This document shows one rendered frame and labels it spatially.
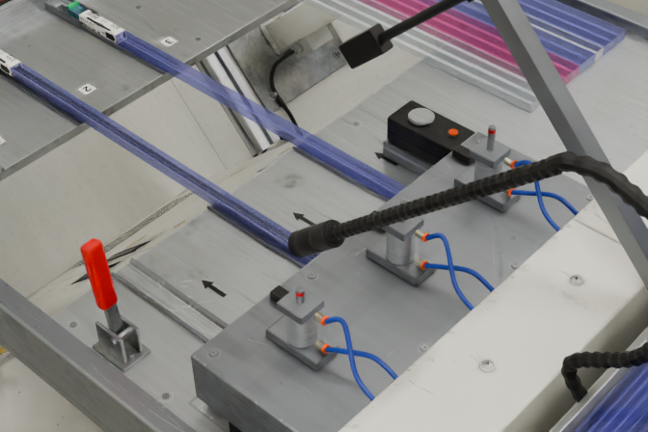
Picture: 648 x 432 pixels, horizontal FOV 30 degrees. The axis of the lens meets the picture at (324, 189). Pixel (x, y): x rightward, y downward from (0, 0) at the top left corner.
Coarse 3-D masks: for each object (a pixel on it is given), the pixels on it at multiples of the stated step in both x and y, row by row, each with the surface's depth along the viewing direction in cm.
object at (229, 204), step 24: (24, 72) 120; (48, 96) 118; (72, 96) 117; (96, 120) 115; (120, 144) 113; (144, 144) 112; (168, 168) 109; (216, 192) 107; (240, 216) 104; (264, 216) 104
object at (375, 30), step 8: (376, 24) 92; (368, 32) 92; (376, 32) 92; (352, 40) 94; (360, 40) 93; (368, 40) 92; (376, 40) 92; (344, 48) 95; (352, 48) 94; (360, 48) 94; (368, 48) 93; (376, 48) 92; (384, 48) 92; (344, 56) 95; (352, 56) 95; (360, 56) 94; (368, 56) 93; (376, 56) 93; (352, 64) 95; (360, 64) 95
